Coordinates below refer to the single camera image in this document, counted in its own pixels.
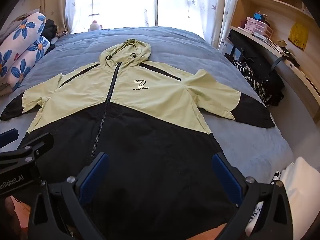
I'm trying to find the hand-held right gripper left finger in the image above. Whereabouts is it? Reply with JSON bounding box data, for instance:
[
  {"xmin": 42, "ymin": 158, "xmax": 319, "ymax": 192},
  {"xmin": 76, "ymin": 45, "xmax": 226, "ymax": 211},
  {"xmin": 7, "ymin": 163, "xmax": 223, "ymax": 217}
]
[{"xmin": 27, "ymin": 152, "xmax": 109, "ymax": 240}]

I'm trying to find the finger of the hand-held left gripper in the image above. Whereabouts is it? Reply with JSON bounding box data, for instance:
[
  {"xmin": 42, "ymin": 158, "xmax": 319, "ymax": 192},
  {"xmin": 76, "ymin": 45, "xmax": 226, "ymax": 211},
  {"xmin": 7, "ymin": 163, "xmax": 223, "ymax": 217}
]
[
  {"xmin": 0, "ymin": 128, "xmax": 19, "ymax": 143},
  {"xmin": 0, "ymin": 132, "xmax": 55, "ymax": 168}
]

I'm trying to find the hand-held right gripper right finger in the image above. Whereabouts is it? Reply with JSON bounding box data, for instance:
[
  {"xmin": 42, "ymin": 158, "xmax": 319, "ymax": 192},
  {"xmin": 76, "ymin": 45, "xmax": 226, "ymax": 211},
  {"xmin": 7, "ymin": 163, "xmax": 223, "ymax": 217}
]
[{"xmin": 212, "ymin": 152, "xmax": 293, "ymax": 240}]

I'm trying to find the yellow and black hooded jacket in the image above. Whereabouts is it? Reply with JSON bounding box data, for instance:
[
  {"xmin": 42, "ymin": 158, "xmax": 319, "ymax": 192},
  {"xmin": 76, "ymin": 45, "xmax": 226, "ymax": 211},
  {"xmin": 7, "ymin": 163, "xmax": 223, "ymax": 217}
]
[{"xmin": 0, "ymin": 39, "xmax": 275, "ymax": 240}]

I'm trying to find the pile of dark clothes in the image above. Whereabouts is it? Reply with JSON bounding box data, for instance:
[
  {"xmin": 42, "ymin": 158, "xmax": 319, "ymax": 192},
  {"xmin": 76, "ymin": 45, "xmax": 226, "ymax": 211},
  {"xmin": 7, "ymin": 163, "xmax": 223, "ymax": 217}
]
[{"xmin": 43, "ymin": 19, "xmax": 58, "ymax": 55}]

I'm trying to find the white printed cloth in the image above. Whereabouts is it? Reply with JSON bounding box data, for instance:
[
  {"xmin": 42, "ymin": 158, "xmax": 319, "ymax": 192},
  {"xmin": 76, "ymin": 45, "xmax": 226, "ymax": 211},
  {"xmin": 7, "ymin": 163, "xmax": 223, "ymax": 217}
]
[{"xmin": 245, "ymin": 156, "xmax": 320, "ymax": 240}]

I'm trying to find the black and white patterned cloth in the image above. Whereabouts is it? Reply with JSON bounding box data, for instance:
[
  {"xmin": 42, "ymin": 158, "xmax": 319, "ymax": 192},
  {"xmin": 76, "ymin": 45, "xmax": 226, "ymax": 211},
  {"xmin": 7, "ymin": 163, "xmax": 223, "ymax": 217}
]
[{"xmin": 232, "ymin": 60, "xmax": 270, "ymax": 105}]

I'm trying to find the large black bag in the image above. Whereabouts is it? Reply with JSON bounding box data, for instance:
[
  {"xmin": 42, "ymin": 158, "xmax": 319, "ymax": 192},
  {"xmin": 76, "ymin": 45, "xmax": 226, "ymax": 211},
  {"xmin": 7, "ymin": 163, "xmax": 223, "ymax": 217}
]
[{"xmin": 229, "ymin": 29, "xmax": 285, "ymax": 107}]

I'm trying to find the small pink plush toy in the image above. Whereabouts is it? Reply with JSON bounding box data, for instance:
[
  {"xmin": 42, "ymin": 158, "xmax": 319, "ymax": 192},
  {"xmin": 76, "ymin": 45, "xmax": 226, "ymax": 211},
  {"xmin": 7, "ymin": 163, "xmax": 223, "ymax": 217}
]
[{"xmin": 89, "ymin": 20, "xmax": 103, "ymax": 32}]

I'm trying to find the curved wooden desk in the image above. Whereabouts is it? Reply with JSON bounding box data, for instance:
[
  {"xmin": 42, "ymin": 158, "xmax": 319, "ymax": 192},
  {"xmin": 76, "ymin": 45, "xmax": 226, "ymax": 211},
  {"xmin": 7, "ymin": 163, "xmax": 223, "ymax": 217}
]
[{"xmin": 229, "ymin": 25, "xmax": 320, "ymax": 115}]

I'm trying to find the white and blue carton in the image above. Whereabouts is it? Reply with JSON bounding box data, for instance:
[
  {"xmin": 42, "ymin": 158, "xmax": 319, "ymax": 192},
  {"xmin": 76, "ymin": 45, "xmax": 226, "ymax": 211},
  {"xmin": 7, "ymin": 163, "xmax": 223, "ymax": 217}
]
[{"xmin": 218, "ymin": 39, "xmax": 234, "ymax": 54}]

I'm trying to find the beige curtain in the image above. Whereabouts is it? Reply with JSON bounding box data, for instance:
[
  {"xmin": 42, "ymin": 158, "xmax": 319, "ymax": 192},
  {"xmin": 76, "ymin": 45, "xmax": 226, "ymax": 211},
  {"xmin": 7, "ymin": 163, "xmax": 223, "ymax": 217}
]
[{"xmin": 37, "ymin": 0, "xmax": 72, "ymax": 37}]

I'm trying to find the grey-blue plush blanket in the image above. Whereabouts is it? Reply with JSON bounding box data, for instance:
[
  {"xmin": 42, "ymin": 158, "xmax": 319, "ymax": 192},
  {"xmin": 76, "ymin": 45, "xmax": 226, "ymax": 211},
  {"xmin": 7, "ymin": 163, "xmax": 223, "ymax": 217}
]
[{"xmin": 0, "ymin": 26, "xmax": 294, "ymax": 178}]

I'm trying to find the stack of pink boxes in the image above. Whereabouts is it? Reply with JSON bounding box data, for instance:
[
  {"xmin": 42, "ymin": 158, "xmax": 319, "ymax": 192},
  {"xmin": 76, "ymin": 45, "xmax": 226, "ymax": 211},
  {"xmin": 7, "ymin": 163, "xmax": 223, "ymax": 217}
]
[{"xmin": 244, "ymin": 17, "xmax": 273, "ymax": 39}]

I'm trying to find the yellow cloth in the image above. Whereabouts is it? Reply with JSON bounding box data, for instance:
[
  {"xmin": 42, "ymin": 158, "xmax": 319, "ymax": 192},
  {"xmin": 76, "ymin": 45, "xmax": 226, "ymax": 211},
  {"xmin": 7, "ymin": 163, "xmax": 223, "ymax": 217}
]
[{"xmin": 288, "ymin": 22, "xmax": 309, "ymax": 51}]

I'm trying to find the white leaf-print sheer curtain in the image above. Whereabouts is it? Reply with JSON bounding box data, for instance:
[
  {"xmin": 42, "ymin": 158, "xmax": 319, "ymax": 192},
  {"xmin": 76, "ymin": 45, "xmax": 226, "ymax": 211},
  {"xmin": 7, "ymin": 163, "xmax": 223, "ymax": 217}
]
[
  {"xmin": 65, "ymin": 0, "xmax": 159, "ymax": 34},
  {"xmin": 159, "ymin": 0, "xmax": 242, "ymax": 53}
]

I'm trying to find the wooden shelf unit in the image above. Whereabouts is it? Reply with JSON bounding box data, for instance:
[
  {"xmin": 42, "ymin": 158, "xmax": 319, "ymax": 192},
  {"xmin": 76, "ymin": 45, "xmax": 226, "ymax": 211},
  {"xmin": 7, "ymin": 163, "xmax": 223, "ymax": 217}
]
[{"xmin": 230, "ymin": 0, "xmax": 316, "ymax": 53}]

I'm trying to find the grey curved strap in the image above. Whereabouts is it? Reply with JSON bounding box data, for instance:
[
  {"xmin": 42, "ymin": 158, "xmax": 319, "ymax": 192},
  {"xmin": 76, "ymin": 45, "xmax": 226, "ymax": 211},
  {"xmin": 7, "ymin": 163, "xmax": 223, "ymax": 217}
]
[{"xmin": 271, "ymin": 55, "xmax": 300, "ymax": 72}]

